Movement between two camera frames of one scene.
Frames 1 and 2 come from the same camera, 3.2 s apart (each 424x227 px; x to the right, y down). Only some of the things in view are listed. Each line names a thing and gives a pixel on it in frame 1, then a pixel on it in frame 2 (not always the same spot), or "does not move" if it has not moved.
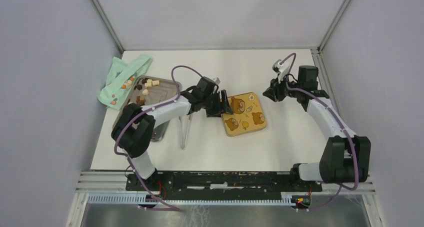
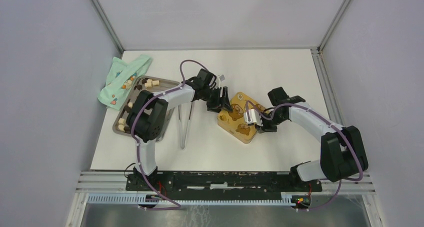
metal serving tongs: (183, 144) does not move
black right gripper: (274, 94) -> (265, 128)
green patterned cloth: (120, 78) does not move
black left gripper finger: (226, 107) does not move
